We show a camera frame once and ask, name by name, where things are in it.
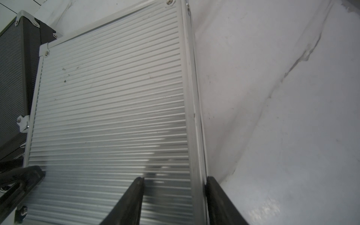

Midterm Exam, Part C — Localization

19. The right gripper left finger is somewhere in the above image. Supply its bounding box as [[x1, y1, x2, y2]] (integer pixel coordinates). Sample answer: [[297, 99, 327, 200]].
[[100, 177, 145, 225]]

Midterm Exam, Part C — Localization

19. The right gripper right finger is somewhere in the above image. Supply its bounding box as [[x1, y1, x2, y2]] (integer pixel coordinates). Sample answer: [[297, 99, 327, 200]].
[[205, 176, 248, 225]]

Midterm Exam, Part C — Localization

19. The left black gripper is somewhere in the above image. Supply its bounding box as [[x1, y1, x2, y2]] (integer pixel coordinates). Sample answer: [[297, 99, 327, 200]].
[[1, 166, 45, 222]]

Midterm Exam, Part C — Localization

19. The silver poker case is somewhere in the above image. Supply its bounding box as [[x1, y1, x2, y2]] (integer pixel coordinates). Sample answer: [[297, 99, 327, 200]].
[[23, 1, 208, 225]]

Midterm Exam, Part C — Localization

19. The black poker case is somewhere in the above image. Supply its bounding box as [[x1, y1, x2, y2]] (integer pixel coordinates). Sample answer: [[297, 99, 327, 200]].
[[1, 10, 58, 162]]

